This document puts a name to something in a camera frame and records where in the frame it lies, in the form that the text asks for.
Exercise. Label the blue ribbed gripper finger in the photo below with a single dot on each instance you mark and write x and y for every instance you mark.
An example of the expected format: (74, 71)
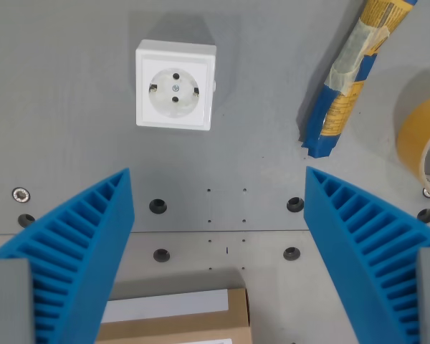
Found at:
(344, 222)
(93, 229)

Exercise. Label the blue and yellow taped bag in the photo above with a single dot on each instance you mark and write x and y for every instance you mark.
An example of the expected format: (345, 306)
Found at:
(347, 82)

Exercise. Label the black threaded insert hole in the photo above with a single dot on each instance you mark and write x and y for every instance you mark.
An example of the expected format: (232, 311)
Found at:
(291, 253)

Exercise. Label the silver hex screw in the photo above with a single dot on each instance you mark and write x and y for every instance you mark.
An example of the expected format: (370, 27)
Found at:
(21, 195)

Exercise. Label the yellow tape roll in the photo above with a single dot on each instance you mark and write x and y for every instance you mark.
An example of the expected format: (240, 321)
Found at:
(410, 143)

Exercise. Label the brown cardboard box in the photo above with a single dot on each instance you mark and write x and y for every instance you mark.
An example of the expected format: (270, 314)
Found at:
(186, 324)

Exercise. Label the white wall socket box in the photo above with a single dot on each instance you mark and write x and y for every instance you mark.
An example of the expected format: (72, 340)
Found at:
(175, 87)

